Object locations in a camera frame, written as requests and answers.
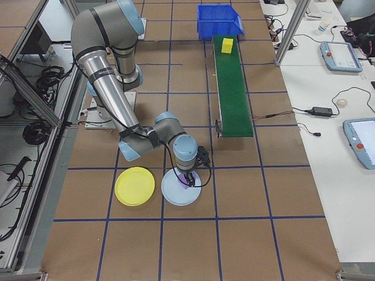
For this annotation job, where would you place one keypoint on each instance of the purple foam block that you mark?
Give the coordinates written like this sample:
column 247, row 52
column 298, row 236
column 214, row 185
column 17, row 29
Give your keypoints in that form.
column 182, row 180

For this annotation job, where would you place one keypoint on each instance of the yellow foam block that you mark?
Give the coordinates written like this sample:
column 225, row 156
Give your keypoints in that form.
column 227, row 46

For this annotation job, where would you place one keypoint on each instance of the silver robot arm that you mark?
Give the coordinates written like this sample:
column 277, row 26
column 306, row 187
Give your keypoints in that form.
column 108, row 87

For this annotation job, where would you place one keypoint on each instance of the light blue plastic plate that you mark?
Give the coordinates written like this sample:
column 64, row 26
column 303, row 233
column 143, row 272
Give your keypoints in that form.
column 178, row 194

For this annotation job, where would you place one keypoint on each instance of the yellow plastic plate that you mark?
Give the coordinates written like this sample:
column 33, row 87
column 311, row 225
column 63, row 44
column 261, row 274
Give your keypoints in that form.
column 134, row 185

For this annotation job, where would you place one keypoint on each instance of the green conveyor belt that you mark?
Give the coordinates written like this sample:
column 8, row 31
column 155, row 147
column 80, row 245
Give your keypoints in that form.
column 233, row 87

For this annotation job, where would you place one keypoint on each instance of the white side table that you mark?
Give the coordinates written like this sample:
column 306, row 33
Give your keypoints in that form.
column 328, row 181

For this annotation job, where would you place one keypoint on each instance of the black power adapter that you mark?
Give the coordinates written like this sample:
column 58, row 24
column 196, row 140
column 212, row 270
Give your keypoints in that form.
column 322, row 111

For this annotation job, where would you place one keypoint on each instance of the blue plastic storage bin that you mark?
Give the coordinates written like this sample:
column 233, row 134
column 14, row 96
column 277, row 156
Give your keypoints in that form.
column 219, row 23

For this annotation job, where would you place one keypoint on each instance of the white tape roll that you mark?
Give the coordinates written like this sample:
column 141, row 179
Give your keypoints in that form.
column 342, row 103

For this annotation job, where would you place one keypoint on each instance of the grey blue teach pendant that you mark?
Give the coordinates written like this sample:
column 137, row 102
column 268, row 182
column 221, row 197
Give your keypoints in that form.
column 361, row 140
column 341, row 57

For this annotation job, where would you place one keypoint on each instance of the small white bottle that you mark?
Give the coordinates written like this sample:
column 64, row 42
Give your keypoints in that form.
column 51, row 53

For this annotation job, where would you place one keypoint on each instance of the black box device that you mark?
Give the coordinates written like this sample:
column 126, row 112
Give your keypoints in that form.
column 35, row 41

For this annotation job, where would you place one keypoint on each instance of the white paper cup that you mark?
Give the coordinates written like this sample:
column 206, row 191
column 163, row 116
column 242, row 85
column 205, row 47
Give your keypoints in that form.
column 323, row 26

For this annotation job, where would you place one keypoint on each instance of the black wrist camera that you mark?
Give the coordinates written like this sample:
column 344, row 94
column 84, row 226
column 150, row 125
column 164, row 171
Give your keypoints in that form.
column 203, row 156

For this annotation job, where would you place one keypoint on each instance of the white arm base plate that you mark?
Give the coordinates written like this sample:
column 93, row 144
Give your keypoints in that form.
column 93, row 125
column 140, row 36

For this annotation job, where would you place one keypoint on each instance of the tall aluminium profile post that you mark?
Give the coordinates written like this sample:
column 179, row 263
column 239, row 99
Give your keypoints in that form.
column 288, row 35

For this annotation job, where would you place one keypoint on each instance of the V-shaped metal bar frame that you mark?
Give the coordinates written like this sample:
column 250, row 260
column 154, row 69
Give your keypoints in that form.
column 29, row 90

